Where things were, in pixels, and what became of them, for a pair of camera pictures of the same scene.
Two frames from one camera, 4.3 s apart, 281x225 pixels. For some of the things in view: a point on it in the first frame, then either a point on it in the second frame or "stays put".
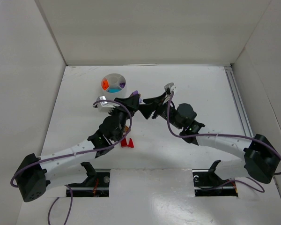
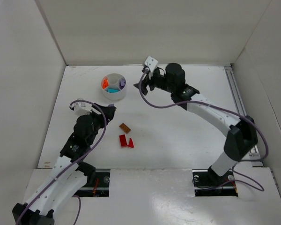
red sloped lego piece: (130, 144) stays put
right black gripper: (159, 107) -> (151, 79)
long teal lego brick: (114, 90) stays put
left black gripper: (121, 108) -> (103, 114)
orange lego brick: (105, 84) stays put
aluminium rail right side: (246, 128) stays put
